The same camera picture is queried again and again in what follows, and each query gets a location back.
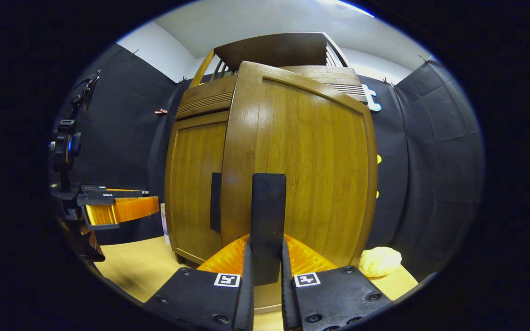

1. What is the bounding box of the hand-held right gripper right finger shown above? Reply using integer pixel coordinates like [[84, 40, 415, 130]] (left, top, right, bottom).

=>
[[281, 234, 392, 331]]

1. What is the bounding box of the wooden cabinet door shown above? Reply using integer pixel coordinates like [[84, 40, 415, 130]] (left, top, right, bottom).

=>
[[220, 61, 379, 285], [165, 110, 230, 265]]

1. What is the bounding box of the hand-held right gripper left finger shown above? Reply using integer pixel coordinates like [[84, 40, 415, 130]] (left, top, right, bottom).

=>
[[143, 234, 255, 331]]

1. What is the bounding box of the wooden double-door shoe cabinet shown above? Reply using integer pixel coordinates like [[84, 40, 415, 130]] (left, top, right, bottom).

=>
[[165, 32, 369, 267]]

